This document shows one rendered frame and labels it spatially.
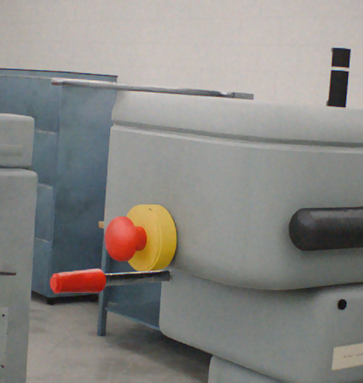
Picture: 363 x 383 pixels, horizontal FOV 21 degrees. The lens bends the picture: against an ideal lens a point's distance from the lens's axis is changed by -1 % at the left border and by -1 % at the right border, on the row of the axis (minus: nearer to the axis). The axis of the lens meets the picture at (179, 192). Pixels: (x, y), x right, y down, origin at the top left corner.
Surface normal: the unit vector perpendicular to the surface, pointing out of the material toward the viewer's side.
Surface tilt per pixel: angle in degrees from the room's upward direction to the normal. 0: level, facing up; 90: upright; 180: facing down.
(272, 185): 90
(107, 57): 90
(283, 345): 90
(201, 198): 90
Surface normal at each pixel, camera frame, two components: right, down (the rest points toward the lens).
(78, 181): 0.62, 0.13
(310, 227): -0.78, 0.00
